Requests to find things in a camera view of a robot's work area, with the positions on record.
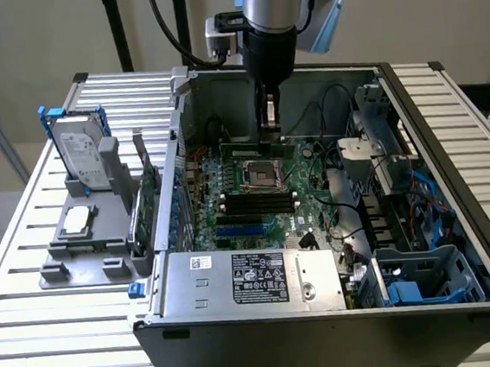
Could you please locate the blue expansion slot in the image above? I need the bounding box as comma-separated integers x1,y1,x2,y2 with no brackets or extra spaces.
214,222,265,237

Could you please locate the hard disk in blue bracket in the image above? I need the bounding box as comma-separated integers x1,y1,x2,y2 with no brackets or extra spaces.
36,99,119,199

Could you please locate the grey parts rack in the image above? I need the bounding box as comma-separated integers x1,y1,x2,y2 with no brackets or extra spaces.
26,135,158,294

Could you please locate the blue plastic case latch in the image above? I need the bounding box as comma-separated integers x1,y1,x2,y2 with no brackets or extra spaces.
127,279,149,300

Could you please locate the black vertical pole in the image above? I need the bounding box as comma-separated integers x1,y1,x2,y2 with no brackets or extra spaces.
173,0,195,67
99,0,135,74

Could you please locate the open black PC case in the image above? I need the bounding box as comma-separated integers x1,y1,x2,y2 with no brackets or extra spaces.
106,36,490,367

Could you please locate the green graphics card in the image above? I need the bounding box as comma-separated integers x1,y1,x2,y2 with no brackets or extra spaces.
118,126,169,259

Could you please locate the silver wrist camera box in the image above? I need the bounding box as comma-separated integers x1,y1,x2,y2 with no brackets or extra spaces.
202,11,252,62

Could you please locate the blue plastic disk bay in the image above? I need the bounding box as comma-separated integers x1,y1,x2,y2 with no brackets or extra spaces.
369,238,487,314

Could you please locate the black RAM slot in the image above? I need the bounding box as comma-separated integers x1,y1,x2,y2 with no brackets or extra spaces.
217,199,296,222
218,189,296,211
217,194,296,216

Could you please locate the blue SATA wire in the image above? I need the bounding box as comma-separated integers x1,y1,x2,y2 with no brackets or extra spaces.
404,162,462,249

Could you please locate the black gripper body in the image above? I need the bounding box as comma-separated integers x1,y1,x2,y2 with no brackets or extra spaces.
240,24,303,93

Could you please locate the silver power supply unit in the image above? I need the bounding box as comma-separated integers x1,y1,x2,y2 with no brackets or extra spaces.
155,237,349,329

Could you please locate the silver CPU chip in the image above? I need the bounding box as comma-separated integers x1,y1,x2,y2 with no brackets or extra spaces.
60,206,92,233

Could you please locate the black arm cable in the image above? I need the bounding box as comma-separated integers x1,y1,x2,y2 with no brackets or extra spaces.
148,0,230,74

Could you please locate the metal drive cage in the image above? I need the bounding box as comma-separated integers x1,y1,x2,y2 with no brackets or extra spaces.
330,79,424,201

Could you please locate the green Dell motherboard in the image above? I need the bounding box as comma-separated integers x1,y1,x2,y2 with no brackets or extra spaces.
178,131,365,263

